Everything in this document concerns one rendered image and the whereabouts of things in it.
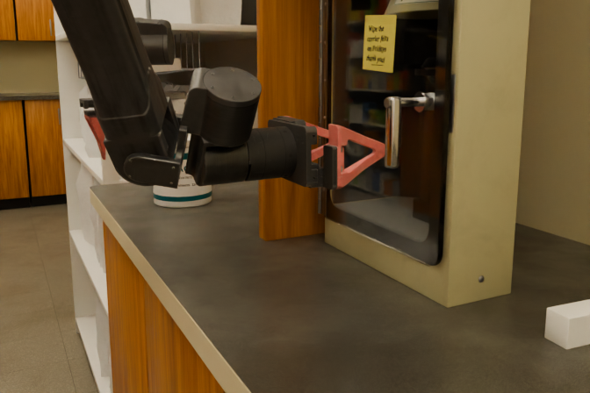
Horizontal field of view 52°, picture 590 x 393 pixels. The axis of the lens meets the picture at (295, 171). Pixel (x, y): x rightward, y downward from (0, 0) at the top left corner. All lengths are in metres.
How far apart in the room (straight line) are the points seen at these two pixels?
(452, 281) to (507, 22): 0.33
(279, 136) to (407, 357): 0.27
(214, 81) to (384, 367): 0.34
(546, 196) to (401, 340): 0.60
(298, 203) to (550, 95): 0.51
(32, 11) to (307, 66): 4.87
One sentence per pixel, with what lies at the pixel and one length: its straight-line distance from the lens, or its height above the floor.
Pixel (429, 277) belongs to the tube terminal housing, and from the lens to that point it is 0.82.
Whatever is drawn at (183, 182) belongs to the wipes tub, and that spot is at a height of 1.00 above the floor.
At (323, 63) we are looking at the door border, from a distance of 0.99.
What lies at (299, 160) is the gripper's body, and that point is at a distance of 0.65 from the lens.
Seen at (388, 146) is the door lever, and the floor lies 1.15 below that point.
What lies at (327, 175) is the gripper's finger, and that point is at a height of 1.13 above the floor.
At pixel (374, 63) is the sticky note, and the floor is 1.25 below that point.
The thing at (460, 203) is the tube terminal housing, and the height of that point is 1.08.
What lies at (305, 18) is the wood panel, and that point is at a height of 1.32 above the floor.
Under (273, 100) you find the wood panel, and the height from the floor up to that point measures 1.19.
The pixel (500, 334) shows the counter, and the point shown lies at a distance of 0.75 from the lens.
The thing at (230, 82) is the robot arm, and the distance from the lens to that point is 0.59.
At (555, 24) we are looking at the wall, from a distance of 1.22.
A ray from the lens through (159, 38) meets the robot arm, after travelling 0.98.
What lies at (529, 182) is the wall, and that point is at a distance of 1.26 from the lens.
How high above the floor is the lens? 1.25
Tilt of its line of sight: 10 degrees down
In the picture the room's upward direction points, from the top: straight up
